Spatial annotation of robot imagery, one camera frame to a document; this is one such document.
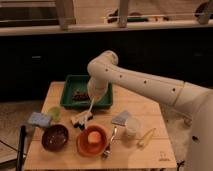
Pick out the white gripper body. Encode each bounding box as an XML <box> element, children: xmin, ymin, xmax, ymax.
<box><xmin>87</xmin><ymin>78</ymin><xmax>108</xmax><ymax>100</ymax></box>

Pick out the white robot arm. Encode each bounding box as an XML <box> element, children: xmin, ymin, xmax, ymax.
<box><xmin>87</xmin><ymin>50</ymin><xmax>213</xmax><ymax>171</ymax></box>

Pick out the orange bowl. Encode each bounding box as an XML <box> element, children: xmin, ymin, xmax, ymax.
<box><xmin>76</xmin><ymin>125</ymin><xmax>109</xmax><ymax>157</ymax></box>

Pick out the purple bowl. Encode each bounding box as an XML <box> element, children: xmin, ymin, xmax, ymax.
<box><xmin>41</xmin><ymin>124</ymin><xmax>69</xmax><ymax>152</ymax></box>

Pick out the brown grape bunch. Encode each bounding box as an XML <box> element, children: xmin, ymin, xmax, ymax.
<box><xmin>72</xmin><ymin>91</ymin><xmax>89</xmax><ymax>101</ymax></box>

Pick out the green plastic tray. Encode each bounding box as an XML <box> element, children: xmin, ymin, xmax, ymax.
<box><xmin>60</xmin><ymin>75</ymin><xmax>113</xmax><ymax>109</ymax></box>

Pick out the wooden block eraser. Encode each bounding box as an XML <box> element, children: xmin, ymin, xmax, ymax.
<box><xmin>71</xmin><ymin>111</ymin><xmax>93</xmax><ymax>128</ymax></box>

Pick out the grey triangular cloth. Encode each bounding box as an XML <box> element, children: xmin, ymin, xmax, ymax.
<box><xmin>111</xmin><ymin>111</ymin><xmax>131</xmax><ymax>126</ymax></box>

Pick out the orange fruit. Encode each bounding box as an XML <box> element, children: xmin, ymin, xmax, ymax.
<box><xmin>88</xmin><ymin>131</ymin><xmax>101</xmax><ymax>144</ymax></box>

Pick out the green small cup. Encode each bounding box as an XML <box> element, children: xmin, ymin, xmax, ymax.
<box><xmin>47</xmin><ymin>106</ymin><xmax>61</xmax><ymax>123</ymax></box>

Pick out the white plastic cup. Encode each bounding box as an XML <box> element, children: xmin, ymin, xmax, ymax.
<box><xmin>125</xmin><ymin>117</ymin><xmax>141</xmax><ymax>137</ymax></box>

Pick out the metal fork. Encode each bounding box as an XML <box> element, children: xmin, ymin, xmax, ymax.
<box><xmin>102</xmin><ymin>126</ymin><xmax>118</xmax><ymax>159</ymax></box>

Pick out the blue sponge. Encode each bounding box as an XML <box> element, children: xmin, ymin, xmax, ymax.
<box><xmin>28</xmin><ymin>112</ymin><xmax>52</xmax><ymax>128</ymax></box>

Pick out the black pole at left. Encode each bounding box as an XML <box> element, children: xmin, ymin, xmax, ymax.
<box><xmin>16</xmin><ymin>125</ymin><xmax>27</xmax><ymax>171</ymax></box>

